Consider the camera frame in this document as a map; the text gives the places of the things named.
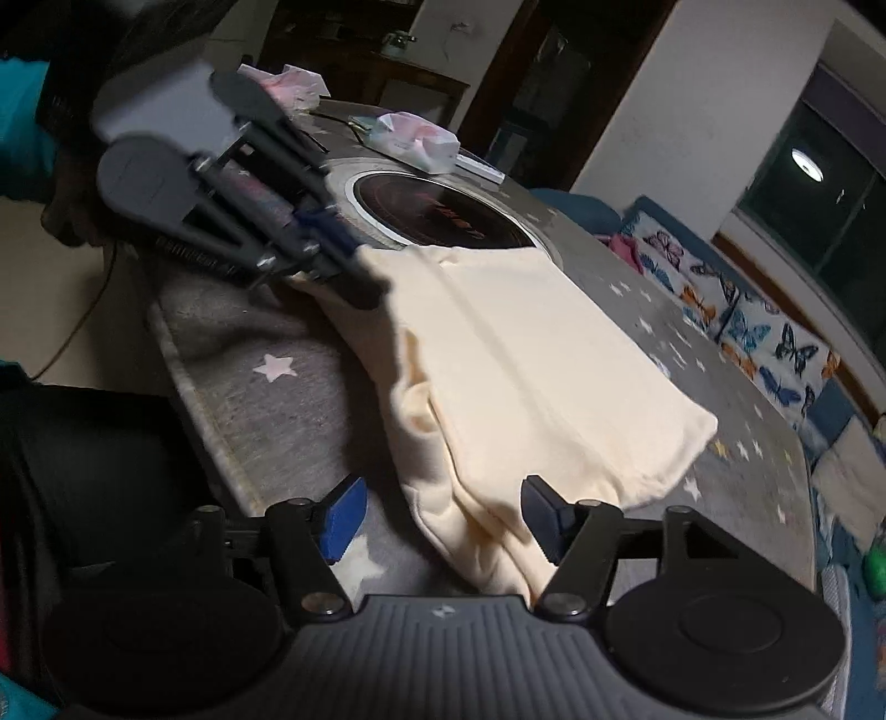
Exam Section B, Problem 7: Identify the person's left forearm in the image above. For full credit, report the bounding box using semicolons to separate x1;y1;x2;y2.
0;59;105;249

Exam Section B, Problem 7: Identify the large butterfly print pillow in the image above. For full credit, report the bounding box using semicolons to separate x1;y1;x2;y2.
720;294;842;423

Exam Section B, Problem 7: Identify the grey pillow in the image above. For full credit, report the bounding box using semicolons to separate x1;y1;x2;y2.
810;419;886;555

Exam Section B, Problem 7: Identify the small butterfly print pillow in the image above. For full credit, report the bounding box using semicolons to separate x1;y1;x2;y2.
619;209;745;333

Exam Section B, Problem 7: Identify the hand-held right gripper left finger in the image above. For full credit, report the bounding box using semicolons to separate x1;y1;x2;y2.
187;474;369;619

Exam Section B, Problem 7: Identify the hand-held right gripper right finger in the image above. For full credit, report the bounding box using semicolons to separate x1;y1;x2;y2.
521;474;745;619

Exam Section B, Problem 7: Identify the round built-in induction cooker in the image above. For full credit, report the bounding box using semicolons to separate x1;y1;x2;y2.
322;156;565;268

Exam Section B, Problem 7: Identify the dark wooden cabinet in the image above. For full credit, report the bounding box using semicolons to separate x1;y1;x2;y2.
259;0;472;129

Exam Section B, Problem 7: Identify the grey star tablecloth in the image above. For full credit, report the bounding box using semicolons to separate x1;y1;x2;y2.
145;97;821;603

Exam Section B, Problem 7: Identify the blue sofa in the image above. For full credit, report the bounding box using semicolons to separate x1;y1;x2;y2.
533;190;886;720

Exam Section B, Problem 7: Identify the dark window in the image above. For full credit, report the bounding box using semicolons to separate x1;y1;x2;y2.
734;62;886;333

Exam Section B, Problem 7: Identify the white pink tissue pack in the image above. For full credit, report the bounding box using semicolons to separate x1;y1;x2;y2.
239;64;332;115
349;111;461;174

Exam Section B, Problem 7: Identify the cream garment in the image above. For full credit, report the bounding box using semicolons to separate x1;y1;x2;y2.
287;245;719;602

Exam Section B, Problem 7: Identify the flat white box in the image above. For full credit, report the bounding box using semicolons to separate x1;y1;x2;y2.
453;153;506;185

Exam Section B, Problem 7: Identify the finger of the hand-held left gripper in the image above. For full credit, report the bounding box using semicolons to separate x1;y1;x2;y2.
235;111;361;260
183;200;390;311

